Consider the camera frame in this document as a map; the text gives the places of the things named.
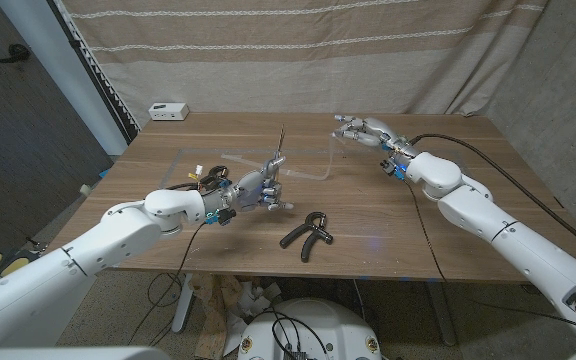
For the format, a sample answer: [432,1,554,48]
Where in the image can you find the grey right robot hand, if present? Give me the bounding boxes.
[332,114,422,161]

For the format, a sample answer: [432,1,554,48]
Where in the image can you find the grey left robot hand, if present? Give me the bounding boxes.
[201,155,295,217]

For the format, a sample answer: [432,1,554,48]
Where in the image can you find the stretched clear tape strip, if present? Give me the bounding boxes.
[220,132,347,182]

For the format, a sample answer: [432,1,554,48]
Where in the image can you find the orange grey handled scissors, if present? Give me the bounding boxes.
[273,124,287,181]

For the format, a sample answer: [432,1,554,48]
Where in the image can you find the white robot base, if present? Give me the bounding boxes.
[237,298,383,360]

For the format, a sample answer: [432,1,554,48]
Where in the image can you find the black hand grip exerciser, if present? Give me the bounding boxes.
[279,211,334,264]
[200,166,232,192]

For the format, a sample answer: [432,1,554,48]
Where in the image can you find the crumpled white paper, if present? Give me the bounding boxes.
[225,279,284,356]

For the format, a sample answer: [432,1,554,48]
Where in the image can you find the white power strip box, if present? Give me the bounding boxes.
[148,102,191,122]

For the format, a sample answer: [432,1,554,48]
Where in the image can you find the beige striped curtain backdrop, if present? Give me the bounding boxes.
[52,0,552,129]

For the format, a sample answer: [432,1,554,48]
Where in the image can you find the white table leg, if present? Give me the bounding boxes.
[171,272,195,335]

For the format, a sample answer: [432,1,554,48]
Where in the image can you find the brown cardboard piece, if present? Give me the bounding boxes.
[190,273,242,360]

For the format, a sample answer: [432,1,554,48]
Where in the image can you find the grey table leg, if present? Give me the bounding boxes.
[425,280,459,347]

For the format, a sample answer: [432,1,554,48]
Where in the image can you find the dark grey door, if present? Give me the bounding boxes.
[0,0,115,251]

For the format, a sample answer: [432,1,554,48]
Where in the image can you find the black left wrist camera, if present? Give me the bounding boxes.
[205,208,238,227]

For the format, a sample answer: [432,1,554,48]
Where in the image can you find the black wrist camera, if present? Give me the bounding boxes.
[205,208,238,227]
[380,158,407,181]

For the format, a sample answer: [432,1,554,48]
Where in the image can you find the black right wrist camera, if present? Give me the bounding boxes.
[380,158,407,181]

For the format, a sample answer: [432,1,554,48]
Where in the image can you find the thin black arm wire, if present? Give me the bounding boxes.
[127,222,208,347]
[402,179,576,344]

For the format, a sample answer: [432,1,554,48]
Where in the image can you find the black floor cable loop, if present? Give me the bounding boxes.
[146,272,184,309]

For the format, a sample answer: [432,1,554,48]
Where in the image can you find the black looped base cable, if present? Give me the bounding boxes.
[264,309,329,359]

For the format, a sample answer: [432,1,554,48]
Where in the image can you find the black zigzag curtain rail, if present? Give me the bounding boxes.
[47,0,142,146]

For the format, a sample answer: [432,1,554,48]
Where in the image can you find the white door frame post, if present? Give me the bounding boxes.
[0,0,129,156]

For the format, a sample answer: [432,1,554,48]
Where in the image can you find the black door handle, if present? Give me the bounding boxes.
[0,43,32,65]

